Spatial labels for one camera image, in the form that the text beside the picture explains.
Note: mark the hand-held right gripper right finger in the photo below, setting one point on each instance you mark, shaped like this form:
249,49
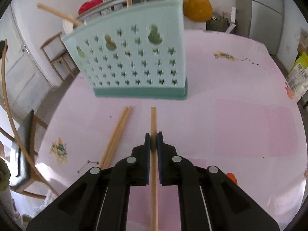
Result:
160,140

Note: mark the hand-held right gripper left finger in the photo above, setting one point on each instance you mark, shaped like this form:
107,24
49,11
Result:
146,141

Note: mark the mint green utensil holder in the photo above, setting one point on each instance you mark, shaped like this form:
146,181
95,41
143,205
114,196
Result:
134,60

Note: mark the wooden chair with dark seat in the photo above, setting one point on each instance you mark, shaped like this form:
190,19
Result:
60,60

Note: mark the dark chair with curved back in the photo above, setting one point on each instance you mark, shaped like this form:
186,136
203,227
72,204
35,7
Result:
22,149

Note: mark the dark green bag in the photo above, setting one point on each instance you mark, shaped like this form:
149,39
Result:
217,24

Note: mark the orange plastic bag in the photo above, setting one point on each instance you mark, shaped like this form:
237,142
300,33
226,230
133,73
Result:
198,8

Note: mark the white desk with wooden top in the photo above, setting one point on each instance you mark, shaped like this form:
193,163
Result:
113,4

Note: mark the white panelled door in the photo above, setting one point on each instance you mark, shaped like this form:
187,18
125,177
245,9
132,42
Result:
19,72

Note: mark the red plastic bag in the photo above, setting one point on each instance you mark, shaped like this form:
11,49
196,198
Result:
90,4

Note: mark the yellow-green rice bag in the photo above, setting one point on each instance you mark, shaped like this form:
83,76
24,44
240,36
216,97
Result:
299,77

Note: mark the grey refrigerator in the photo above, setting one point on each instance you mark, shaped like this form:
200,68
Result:
266,14

